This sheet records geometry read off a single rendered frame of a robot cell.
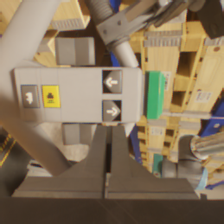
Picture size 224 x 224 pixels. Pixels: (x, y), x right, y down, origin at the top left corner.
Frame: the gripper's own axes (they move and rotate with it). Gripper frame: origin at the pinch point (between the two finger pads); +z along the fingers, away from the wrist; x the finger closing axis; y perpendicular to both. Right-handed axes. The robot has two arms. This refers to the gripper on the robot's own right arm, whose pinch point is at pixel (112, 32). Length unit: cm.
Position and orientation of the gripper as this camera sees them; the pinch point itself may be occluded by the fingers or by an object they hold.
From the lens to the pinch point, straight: 28.2
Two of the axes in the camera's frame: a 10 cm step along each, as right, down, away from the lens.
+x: -0.2, 2.6, -9.7
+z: -8.7, 4.7, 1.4
